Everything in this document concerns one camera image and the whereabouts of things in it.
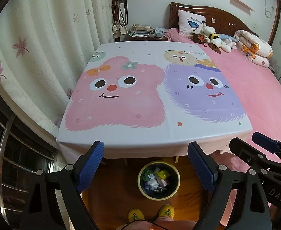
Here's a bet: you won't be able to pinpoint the yellow rim trash bin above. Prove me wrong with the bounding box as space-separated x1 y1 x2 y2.
137 161 181 201

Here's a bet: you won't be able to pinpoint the pink bed sheet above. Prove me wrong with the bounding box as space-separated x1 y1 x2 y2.
165 28 281 226

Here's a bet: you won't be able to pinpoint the metal rack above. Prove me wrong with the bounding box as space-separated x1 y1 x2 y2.
0 110 57 229

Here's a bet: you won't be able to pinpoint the pink trouser legs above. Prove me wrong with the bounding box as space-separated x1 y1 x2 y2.
116 217 196 230

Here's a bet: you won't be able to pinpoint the right yellow slipper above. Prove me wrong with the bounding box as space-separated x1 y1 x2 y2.
158 204 175 219

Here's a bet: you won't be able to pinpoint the yellow slipper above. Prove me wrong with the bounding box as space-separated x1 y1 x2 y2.
158 204 175 219
128 208 145 223

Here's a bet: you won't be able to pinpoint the left yellow slipper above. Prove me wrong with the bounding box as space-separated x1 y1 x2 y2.
128 208 145 223

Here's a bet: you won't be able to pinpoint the folded floral quilt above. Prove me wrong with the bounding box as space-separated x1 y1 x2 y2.
233 30 273 68

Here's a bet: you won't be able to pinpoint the stuffed plush toys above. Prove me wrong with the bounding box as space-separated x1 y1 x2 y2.
189 20 238 54

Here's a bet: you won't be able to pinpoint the wooden headboard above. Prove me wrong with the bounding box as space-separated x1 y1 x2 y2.
168 2 259 36

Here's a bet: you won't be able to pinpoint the cartoon printed mat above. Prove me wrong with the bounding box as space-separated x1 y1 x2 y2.
57 41 253 163

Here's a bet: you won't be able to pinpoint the white embroidered pillow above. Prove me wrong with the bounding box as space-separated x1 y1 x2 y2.
178 10 206 36

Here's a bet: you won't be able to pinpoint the wooden nightstand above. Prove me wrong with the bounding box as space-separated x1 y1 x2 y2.
124 35 168 42

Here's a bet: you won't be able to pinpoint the white curtain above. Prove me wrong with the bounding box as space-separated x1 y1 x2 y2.
0 0 113 146

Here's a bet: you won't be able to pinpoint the stack of books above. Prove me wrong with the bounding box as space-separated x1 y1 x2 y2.
129 24 168 38

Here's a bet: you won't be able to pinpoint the hanging bags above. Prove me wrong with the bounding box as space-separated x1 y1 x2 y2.
112 0 129 42

